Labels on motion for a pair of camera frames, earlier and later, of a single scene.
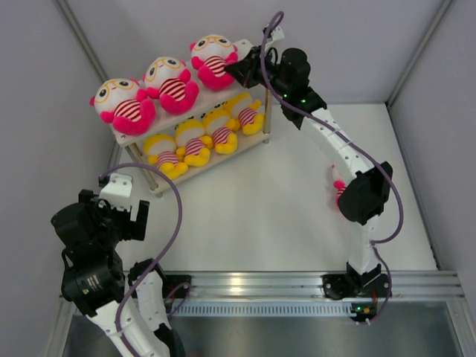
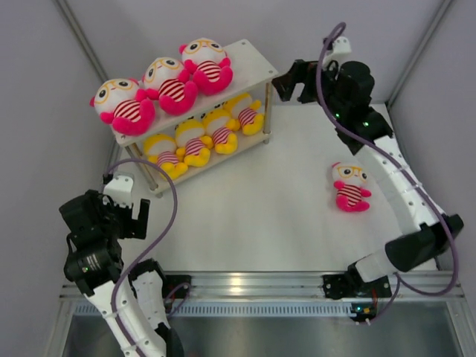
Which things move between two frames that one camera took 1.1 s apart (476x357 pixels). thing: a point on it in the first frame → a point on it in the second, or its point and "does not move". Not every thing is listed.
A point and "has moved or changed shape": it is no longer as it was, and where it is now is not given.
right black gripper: (244, 71) → (285, 85)
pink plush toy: (123, 102) does not move
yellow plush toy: (193, 145) does not move
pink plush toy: (210, 54) has moved or changed shape
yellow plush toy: (218, 129) does not move
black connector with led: (364, 310) does not move
